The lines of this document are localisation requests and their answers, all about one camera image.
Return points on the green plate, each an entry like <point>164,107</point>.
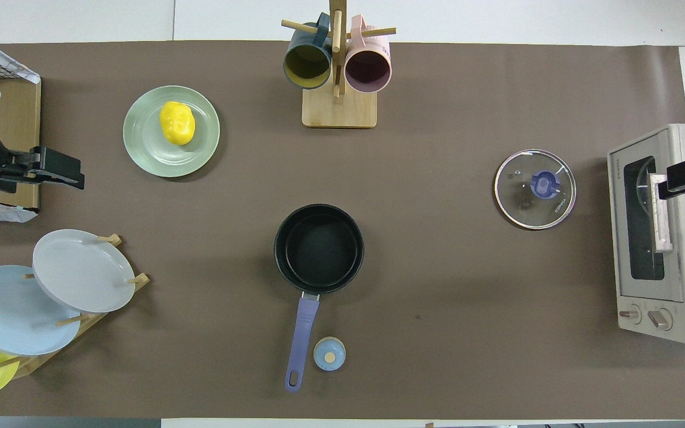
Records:
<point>146,151</point>

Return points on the wooden mug tree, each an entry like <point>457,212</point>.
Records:
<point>339,110</point>

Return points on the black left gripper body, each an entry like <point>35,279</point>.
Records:
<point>57,166</point>

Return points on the brown table mat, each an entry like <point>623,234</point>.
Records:
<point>467,297</point>

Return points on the beige toaster oven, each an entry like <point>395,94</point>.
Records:
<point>675,285</point>

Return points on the small blue bell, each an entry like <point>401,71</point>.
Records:
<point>329,353</point>

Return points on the glass lid blue knob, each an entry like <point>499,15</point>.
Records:
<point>543,184</point>

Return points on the yellow lemon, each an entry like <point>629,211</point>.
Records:
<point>177,123</point>

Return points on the grey plate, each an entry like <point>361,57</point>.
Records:
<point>81,270</point>

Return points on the light blue plate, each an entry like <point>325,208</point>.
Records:
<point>9,315</point>

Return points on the pink mug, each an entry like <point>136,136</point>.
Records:
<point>368,68</point>

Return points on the dark teal mug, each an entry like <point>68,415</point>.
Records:
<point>307,65</point>

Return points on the wooden plate rack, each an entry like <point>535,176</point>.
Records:
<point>138,278</point>

